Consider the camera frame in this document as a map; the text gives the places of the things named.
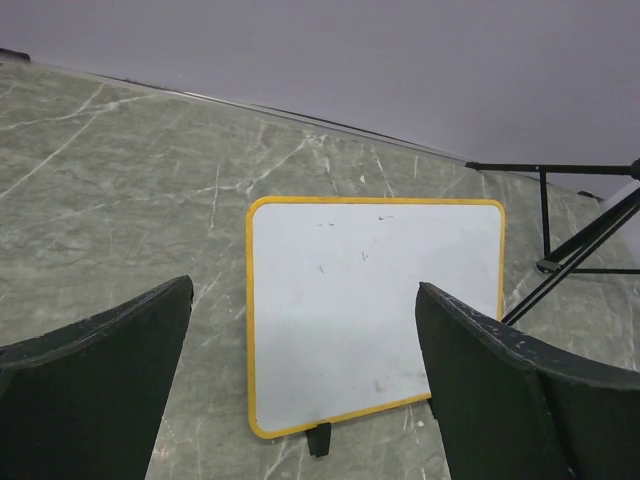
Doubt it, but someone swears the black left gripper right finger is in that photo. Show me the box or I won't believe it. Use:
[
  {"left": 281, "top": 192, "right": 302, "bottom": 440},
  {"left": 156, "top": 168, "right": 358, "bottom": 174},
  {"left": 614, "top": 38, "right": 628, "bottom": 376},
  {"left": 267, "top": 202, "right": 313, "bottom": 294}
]
[{"left": 415, "top": 282, "right": 639, "bottom": 479}]

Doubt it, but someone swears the wire whiteboard easel stand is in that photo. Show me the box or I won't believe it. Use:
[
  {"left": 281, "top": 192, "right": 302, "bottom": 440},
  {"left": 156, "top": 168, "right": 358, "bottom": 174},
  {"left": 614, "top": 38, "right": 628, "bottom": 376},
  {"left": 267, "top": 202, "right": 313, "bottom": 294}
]
[{"left": 305, "top": 422, "right": 332, "bottom": 458}]

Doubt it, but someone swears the yellow framed whiteboard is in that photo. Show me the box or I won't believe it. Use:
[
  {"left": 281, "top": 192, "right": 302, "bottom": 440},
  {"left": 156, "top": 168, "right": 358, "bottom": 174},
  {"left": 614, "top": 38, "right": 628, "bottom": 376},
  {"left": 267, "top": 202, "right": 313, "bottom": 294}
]
[{"left": 246, "top": 196, "right": 506, "bottom": 439}]

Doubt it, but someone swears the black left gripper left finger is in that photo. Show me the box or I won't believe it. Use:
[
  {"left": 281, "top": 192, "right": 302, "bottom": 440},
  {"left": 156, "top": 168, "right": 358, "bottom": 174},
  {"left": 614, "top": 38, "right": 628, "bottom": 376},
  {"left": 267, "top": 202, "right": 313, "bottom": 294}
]
[{"left": 1, "top": 276, "right": 193, "bottom": 479}]

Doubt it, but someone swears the black music stand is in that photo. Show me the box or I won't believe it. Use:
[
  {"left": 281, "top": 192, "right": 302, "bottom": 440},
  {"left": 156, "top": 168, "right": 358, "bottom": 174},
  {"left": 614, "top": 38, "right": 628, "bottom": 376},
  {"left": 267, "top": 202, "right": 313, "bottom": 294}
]
[{"left": 465, "top": 161, "right": 639, "bottom": 326}]

